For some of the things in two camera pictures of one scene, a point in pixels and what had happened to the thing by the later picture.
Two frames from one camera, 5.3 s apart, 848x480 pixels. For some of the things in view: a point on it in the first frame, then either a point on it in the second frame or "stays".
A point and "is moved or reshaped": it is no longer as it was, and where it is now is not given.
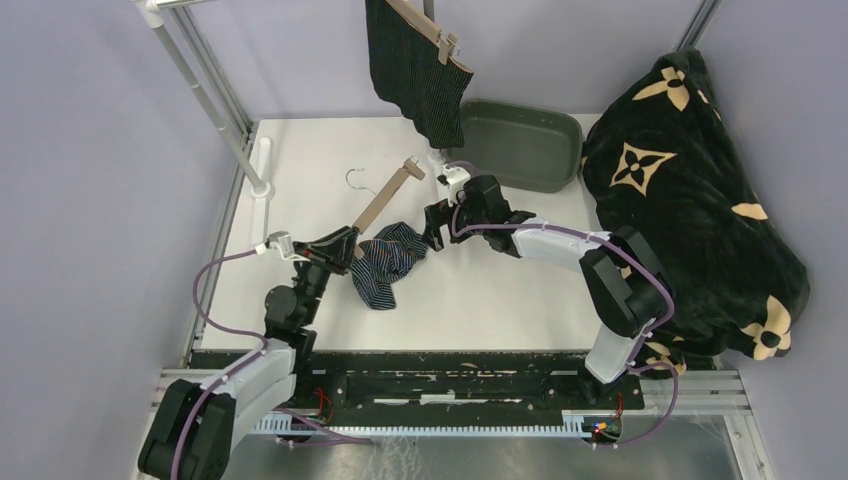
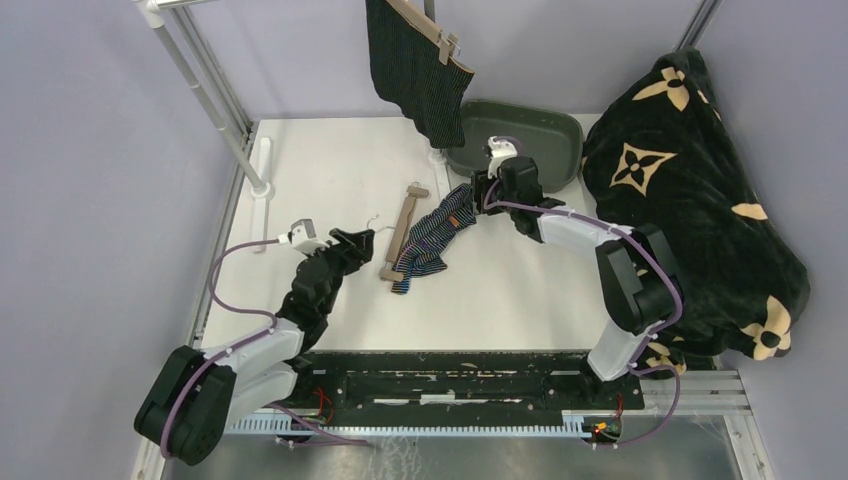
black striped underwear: x=409 y=75 stays
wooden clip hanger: x=447 y=42 stays
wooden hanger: x=411 y=168 -> x=388 y=271
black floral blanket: x=663 y=162 stays
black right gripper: x=435 y=217 -> x=480 y=181
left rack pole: x=151 y=10 stays
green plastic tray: x=522 y=147 stays
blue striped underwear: x=387 y=258 is moved or reshaped
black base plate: x=354 y=384 stays
